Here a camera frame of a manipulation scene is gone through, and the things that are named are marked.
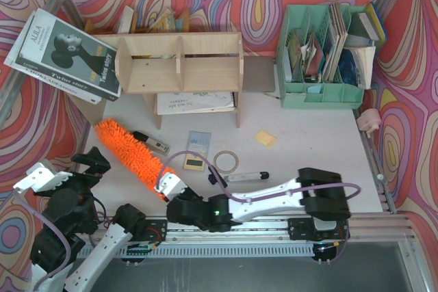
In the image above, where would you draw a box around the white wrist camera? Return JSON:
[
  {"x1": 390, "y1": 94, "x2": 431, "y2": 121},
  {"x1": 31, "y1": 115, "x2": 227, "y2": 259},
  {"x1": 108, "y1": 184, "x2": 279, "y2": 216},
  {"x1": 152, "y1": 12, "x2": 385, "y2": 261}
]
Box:
[
  {"x1": 155, "y1": 172, "x2": 187, "y2": 202},
  {"x1": 13, "y1": 162, "x2": 73, "y2": 194}
]

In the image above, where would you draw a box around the wooden bookshelf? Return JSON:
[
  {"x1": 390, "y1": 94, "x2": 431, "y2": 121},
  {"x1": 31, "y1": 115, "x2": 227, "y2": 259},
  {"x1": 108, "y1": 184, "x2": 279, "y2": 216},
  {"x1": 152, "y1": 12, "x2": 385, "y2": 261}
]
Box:
[{"x1": 97, "y1": 32, "x2": 244, "y2": 128}]

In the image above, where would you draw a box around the brown board behind shelf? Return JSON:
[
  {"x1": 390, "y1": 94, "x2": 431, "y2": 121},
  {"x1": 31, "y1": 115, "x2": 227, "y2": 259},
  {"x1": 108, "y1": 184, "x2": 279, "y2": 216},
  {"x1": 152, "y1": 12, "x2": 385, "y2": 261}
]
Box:
[{"x1": 242, "y1": 56, "x2": 275, "y2": 92}]

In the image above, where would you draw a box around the pencil by organizer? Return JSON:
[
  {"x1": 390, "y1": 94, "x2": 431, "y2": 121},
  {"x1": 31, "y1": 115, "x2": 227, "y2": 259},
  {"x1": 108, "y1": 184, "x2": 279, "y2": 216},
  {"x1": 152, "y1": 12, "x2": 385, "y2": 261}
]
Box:
[{"x1": 263, "y1": 93, "x2": 280, "y2": 99}]

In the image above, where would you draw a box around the white book under Twins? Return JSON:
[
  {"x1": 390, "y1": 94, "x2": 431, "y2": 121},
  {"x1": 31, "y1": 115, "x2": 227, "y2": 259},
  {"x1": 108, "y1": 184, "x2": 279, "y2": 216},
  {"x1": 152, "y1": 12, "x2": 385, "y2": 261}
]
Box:
[{"x1": 4, "y1": 10, "x2": 102, "y2": 104}]

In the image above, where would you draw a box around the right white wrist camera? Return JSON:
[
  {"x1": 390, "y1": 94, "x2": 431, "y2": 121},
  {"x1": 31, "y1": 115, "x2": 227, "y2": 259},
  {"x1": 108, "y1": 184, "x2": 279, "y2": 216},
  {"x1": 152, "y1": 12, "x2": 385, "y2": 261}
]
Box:
[{"x1": 155, "y1": 172, "x2": 187, "y2": 202}]

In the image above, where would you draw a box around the grey black stapler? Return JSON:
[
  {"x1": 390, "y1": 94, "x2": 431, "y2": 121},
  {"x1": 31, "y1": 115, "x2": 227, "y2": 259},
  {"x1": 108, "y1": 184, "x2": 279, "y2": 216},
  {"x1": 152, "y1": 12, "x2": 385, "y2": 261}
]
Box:
[{"x1": 132, "y1": 131, "x2": 170, "y2": 156}]

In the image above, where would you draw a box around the orange microfiber duster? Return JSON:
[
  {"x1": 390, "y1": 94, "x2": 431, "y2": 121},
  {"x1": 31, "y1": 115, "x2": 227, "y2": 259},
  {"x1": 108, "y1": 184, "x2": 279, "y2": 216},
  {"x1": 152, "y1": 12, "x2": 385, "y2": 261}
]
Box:
[{"x1": 94, "y1": 118, "x2": 174, "y2": 200}]

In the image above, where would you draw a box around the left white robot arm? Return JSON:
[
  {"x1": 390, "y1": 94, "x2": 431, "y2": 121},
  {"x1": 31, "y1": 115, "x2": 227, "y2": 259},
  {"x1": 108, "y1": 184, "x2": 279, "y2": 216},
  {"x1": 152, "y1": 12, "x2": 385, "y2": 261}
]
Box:
[{"x1": 25, "y1": 147, "x2": 145, "y2": 291}]

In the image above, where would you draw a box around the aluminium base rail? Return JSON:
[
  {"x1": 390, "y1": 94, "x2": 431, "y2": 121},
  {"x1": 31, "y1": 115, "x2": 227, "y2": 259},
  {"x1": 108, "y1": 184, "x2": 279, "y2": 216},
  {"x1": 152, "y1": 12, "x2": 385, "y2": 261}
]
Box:
[{"x1": 42, "y1": 215, "x2": 417, "y2": 258}]

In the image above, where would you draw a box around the grey hardcover book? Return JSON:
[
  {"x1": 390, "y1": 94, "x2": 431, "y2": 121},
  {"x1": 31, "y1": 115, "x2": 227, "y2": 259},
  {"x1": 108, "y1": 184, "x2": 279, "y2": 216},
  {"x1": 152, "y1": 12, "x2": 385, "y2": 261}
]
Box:
[{"x1": 346, "y1": 12, "x2": 380, "y2": 47}]

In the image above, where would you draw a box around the black plastic clip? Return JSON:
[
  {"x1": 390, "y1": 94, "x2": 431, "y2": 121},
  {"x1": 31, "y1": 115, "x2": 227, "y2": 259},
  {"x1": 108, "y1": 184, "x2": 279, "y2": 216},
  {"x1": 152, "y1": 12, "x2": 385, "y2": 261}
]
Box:
[{"x1": 208, "y1": 165, "x2": 228, "y2": 188}]

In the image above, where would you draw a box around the green desk organizer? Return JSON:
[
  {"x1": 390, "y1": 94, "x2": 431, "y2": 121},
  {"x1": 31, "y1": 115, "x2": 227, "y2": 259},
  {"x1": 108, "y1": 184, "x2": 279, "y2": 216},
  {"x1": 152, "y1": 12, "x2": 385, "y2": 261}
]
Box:
[{"x1": 276, "y1": 5, "x2": 364, "y2": 109}]

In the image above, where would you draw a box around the yellow sticky note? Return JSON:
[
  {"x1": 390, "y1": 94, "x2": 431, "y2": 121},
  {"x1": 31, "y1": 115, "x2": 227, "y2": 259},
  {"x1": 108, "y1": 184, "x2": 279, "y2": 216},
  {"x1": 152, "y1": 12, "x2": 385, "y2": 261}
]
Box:
[{"x1": 254, "y1": 130, "x2": 277, "y2": 148}]

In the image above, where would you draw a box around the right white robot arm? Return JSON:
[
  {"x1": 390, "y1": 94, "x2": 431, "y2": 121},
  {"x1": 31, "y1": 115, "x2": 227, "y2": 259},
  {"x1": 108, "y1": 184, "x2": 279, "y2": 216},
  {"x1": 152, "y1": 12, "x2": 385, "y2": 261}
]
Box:
[{"x1": 156, "y1": 168, "x2": 361, "y2": 233}]

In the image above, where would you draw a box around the white notebook under shelf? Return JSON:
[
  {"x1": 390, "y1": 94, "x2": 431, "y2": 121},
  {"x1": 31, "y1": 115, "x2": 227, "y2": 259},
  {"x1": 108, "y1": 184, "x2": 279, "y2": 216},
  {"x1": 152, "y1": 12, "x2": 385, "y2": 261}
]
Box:
[{"x1": 157, "y1": 92, "x2": 235, "y2": 115}]

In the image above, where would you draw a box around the pink wall hook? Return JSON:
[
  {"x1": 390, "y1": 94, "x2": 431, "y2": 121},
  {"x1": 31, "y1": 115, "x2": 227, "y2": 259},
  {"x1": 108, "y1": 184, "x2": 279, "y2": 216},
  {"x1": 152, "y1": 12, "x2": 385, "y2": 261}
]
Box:
[{"x1": 357, "y1": 108, "x2": 381, "y2": 138}]

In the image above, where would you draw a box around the black Twins story book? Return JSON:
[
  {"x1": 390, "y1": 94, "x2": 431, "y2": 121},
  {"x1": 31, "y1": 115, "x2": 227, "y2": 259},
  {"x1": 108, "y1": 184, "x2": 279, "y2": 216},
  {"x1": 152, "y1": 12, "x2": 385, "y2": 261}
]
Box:
[{"x1": 14, "y1": 10, "x2": 121, "y2": 101}]

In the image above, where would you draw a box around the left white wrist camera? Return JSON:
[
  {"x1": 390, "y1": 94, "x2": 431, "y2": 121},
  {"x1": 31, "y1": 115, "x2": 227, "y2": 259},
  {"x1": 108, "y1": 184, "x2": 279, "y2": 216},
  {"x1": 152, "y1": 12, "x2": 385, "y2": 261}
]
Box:
[{"x1": 13, "y1": 162, "x2": 73, "y2": 194}]

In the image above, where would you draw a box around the clear tube black cap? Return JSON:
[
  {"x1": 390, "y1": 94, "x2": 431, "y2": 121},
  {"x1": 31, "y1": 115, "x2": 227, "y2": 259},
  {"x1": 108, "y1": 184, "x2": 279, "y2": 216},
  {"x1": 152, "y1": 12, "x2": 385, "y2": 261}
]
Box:
[{"x1": 224, "y1": 171, "x2": 270, "y2": 183}]

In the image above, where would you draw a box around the tape roll ring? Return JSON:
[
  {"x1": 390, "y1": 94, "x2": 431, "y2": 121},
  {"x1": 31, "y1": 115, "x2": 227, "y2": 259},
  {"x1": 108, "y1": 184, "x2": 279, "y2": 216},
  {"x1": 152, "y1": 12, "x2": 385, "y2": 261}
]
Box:
[{"x1": 212, "y1": 150, "x2": 240, "y2": 174}]

